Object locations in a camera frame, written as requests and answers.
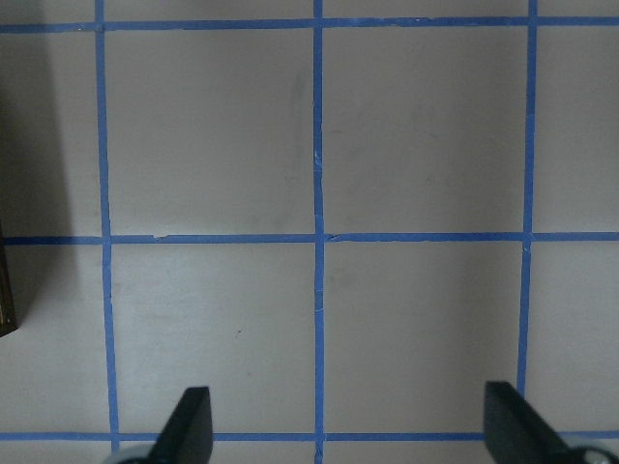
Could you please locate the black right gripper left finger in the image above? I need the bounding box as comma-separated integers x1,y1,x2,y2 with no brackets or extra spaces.
147,387,214,464

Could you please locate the dark brown wooden drawer cabinet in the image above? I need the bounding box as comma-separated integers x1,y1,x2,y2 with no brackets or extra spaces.
1,101,18,336

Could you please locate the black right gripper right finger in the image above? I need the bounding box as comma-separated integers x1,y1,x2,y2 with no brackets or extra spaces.
484,381,580,464

